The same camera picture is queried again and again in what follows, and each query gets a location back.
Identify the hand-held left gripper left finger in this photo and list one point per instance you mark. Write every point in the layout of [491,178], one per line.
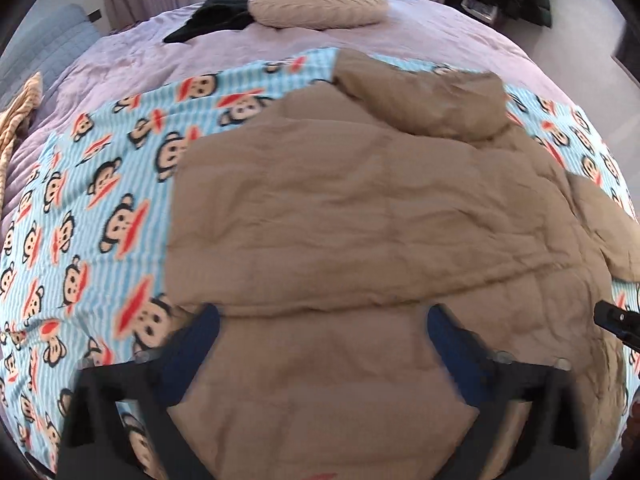
[196,336]

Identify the blue monkey printed blanket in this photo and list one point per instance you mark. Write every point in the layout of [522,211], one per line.
[95,220]

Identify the small dark striped box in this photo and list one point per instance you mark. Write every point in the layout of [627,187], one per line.
[477,6]

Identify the lilac bed cover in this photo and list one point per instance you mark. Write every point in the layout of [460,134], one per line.
[150,55]

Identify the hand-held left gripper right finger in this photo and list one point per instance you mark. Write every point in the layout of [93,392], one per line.
[449,347]

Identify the blue quilted cushion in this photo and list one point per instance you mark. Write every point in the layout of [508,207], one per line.
[45,50]

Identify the tan puffer jacket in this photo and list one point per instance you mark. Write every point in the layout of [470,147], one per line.
[360,240]

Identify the tan striped cloth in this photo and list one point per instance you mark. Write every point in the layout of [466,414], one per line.
[17,115]

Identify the cream knitted pillow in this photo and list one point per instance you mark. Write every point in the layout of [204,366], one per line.
[317,6]

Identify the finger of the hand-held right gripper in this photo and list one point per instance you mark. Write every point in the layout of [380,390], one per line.
[617,321]

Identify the black garment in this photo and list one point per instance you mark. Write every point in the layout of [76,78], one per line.
[215,17]

